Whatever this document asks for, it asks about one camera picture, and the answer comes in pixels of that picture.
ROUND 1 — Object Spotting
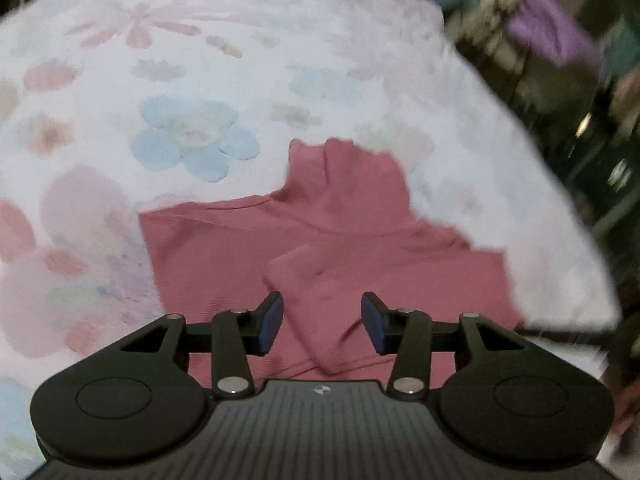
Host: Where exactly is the white floral fleece blanket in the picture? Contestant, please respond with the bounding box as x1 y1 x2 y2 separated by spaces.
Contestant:
1 0 618 479

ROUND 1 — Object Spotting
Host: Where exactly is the pink ribbed small garment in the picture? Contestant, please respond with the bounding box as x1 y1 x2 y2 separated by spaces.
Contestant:
140 139 520 382

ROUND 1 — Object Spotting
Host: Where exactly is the purple fabric item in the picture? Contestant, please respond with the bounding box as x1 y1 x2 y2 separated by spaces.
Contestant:
504 0 603 76

